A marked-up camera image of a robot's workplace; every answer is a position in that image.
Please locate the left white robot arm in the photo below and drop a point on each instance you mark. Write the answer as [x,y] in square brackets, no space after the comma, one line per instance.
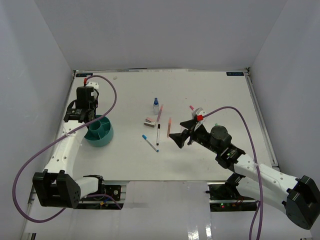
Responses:
[55,186]

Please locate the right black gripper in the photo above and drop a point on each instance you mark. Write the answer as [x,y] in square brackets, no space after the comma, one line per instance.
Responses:
[180,138]

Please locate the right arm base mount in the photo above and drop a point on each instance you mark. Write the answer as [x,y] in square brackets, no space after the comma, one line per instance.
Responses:
[223,199]

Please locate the right blue corner label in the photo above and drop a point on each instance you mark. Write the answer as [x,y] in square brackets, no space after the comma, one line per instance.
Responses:
[229,73]

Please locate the blue corner label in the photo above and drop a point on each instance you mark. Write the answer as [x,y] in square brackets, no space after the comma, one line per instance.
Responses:
[229,73]
[83,75]

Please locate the left blue corner label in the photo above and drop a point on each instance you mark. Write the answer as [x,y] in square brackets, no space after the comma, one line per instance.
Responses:
[83,75]

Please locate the blue cap spray bottle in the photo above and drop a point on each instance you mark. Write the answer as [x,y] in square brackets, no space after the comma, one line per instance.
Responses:
[156,106]

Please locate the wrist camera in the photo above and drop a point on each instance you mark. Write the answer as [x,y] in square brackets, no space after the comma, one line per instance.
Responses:
[198,114]
[93,84]

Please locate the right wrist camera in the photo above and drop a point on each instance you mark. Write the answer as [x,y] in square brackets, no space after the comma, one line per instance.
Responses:
[198,114]

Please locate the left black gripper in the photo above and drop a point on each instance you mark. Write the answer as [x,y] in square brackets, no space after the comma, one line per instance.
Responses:
[94,104]

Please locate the pink translucent pen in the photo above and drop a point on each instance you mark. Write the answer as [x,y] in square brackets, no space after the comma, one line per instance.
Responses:
[159,113]

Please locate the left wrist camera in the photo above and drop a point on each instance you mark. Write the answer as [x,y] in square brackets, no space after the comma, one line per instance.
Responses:
[93,84]

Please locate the teal round desk organizer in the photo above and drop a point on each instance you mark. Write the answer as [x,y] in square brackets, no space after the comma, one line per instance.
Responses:
[100,133]

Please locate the blue cap marker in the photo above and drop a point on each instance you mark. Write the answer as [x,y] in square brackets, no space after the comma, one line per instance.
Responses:
[149,143]

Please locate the black cap marker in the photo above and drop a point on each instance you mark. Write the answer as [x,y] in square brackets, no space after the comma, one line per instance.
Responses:
[158,134]

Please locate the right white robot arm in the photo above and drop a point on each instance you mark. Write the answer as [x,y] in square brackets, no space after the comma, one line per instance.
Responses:
[297,198]

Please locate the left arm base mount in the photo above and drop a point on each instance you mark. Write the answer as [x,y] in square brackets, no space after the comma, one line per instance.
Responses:
[110,197]

